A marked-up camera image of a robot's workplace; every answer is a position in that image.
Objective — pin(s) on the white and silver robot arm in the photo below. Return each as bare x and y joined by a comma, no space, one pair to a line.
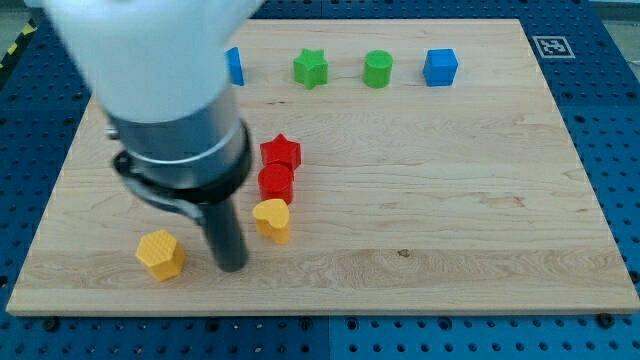
159,70

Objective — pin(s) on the yellow hexagon block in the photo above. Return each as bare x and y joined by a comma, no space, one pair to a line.
161,254

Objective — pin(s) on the fiducial marker tag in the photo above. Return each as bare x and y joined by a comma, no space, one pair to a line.
553,47

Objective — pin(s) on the green cylinder block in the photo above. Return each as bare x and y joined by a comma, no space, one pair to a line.
377,68

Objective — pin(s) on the green star block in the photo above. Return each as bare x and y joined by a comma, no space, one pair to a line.
311,68

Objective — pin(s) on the red cylinder block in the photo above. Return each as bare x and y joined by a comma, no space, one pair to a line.
275,181

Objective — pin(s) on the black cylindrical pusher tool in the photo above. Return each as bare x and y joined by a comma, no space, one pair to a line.
224,235

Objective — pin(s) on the wooden board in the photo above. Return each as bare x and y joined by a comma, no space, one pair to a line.
467,199

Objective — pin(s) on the blue block behind arm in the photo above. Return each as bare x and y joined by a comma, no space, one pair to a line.
235,66

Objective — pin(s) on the red star block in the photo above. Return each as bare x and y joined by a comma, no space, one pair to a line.
283,151

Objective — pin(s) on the blue cube block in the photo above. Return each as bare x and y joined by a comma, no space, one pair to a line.
440,67

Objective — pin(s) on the yellow heart block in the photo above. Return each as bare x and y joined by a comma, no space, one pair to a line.
272,220

